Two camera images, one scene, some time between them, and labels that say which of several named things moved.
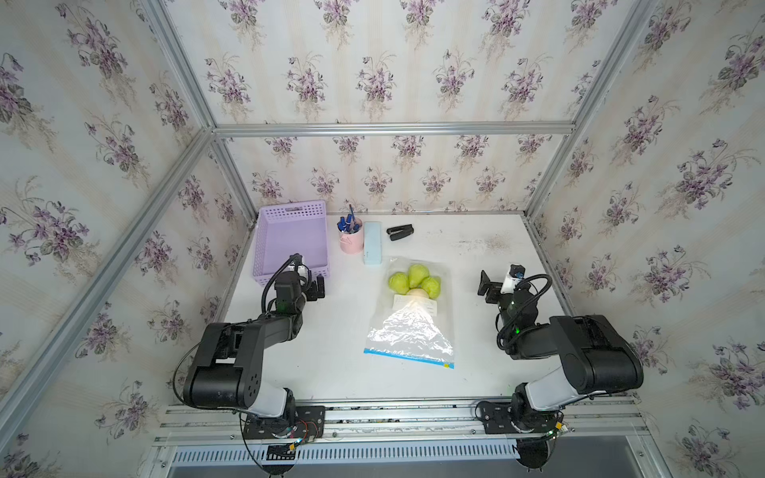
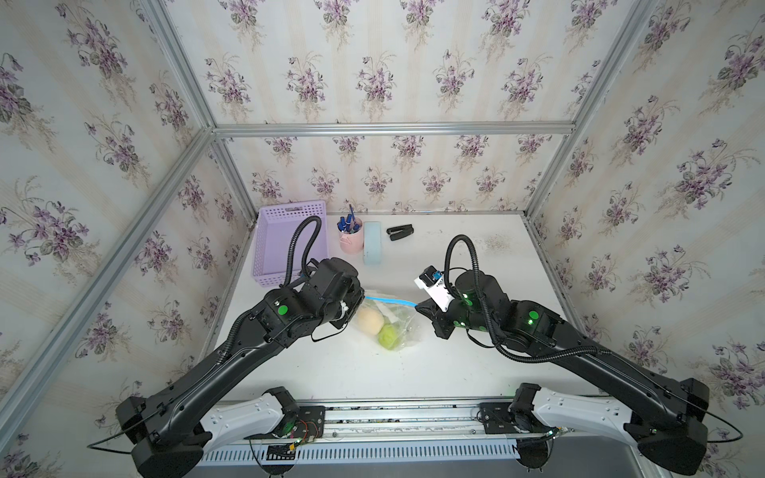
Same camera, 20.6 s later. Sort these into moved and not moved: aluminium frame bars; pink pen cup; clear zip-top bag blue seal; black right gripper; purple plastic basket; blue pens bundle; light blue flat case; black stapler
Moved: clear zip-top bag blue seal; black right gripper
Not moved: blue pens bundle; black stapler; pink pen cup; purple plastic basket; aluminium frame bars; light blue flat case
